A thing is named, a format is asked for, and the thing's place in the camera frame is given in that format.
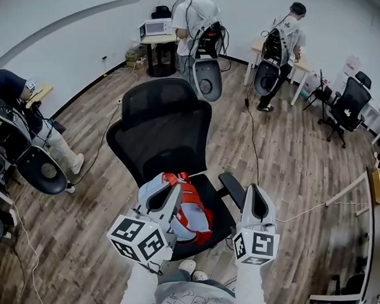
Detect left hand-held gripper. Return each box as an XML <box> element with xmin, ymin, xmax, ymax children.
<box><xmin>105</xmin><ymin>170</ymin><xmax>185</xmax><ymax>265</ymax></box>

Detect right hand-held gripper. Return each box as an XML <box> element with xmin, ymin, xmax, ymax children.
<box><xmin>230</xmin><ymin>182</ymin><xmax>284</xmax><ymax>267</ymax></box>

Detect red and light blue bag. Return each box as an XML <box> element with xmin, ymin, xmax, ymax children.
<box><xmin>158</xmin><ymin>171</ymin><xmax>217</xmax><ymax>247</ymax></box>

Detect black mesh office chair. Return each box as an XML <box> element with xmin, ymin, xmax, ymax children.
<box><xmin>100</xmin><ymin>74</ymin><xmax>253</xmax><ymax>265</ymax></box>

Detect person's right forearm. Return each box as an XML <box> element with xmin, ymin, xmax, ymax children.
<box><xmin>232</xmin><ymin>260</ymin><xmax>272</xmax><ymax>304</ymax></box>

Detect person's left forearm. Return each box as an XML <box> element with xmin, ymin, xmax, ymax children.
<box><xmin>108</xmin><ymin>254</ymin><xmax>164</xmax><ymax>304</ymax></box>

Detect small black chair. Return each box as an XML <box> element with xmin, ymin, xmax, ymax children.
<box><xmin>301</xmin><ymin>68</ymin><xmax>336</xmax><ymax>125</ymax></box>

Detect black office chair with headrest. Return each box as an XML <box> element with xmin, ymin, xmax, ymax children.
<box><xmin>317</xmin><ymin>69</ymin><xmax>375</xmax><ymax>150</ymax></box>

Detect black bag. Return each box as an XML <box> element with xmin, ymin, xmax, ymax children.
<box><xmin>150</xmin><ymin>4</ymin><xmax>173</xmax><ymax>21</ymax></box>

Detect person's grey printed shirt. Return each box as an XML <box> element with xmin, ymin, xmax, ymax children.
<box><xmin>154</xmin><ymin>277</ymin><xmax>239</xmax><ymax>304</ymax></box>

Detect small wooden table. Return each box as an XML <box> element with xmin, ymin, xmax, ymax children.
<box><xmin>25</xmin><ymin>82</ymin><xmax>55</xmax><ymax>110</ymax></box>

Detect white shelf unit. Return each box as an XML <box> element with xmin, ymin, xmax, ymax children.
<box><xmin>357</xmin><ymin>99</ymin><xmax>380</xmax><ymax>146</ymax></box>

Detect white microwave oven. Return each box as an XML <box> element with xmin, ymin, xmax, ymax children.
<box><xmin>138</xmin><ymin>17</ymin><xmax>174</xmax><ymax>44</ymax></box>

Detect light wooden table white legs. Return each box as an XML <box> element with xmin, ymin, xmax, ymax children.
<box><xmin>242</xmin><ymin>36</ymin><xmax>315</xmax><ymax>107</ymax></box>

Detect white printed banner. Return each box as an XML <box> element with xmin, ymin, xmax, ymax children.
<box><xmin>334</xmin><ymin>53</ymin><xmax>363</xmax><ymax>96</ymax></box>

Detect white floor cable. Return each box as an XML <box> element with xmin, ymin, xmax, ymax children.
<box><xmin>275</xmin><ymin>197</ymin><xmax>371</xmax><ymax>228</ymax></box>

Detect black floor cable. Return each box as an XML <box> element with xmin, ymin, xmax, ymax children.
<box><xmin>240</xmin><ymin>84</ymin><xmax>266</xmax><ymax>187</ymax></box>
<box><xmin>69</xmin><ymin>101</ymin><xmax>122</xmax><ymax>190</ymax></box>

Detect white frame table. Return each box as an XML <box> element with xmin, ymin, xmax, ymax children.
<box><xmin>308</xmin><ymin>166</ymin><xmax>380</xmax><ymax>304</ymax></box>

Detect black chair with white frame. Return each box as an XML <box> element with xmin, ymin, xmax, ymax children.
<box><xmin>308</xmin><ymin>271</ymin><xmax>367</xmax><ymax>304</ymax></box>

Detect round table with black pedestal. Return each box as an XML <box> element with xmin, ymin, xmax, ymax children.
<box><xmin>138</xmin><ymin>32</ymin><xmax>181</xmax><ymax>79</ymax></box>

